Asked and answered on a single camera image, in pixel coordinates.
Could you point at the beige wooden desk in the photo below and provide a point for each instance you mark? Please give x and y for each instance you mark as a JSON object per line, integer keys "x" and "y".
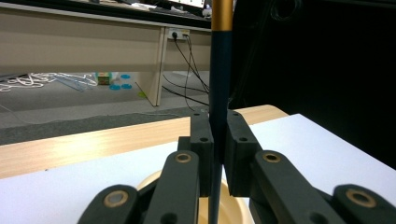
{"x": 77, "y": 43}

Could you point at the cream ringed brush holder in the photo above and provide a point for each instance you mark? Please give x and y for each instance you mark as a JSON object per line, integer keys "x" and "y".
{"x": 232, "y": 211}

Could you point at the monitor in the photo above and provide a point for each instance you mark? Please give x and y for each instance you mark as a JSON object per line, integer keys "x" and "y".
{"x": 190, "y": 2}

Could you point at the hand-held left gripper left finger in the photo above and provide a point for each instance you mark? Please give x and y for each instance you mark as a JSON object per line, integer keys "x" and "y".
{"x": 202, "y": 155}

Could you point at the blue disc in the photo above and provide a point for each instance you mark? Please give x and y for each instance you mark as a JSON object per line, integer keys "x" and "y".
{"x": 114, "y": 87}
{"x": 125, "y": 76}
{"x": 126, "y": 86}

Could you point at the small green box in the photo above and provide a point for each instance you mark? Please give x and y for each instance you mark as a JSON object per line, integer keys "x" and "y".
{"x": 104, "y": 78}

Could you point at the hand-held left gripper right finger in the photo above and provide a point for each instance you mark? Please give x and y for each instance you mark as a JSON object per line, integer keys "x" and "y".
{"x": 239, "y": 155}

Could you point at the white wall socket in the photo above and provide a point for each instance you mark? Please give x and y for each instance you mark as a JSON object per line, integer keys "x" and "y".
{"x": 179, "y": 33}

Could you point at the black curtain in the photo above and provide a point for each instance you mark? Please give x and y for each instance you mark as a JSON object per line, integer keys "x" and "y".
{"x": 327, "y": 62}

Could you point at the white table sheet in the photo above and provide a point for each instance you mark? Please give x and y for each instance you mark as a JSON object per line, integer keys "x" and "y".
{"x": 311, "y": 149}

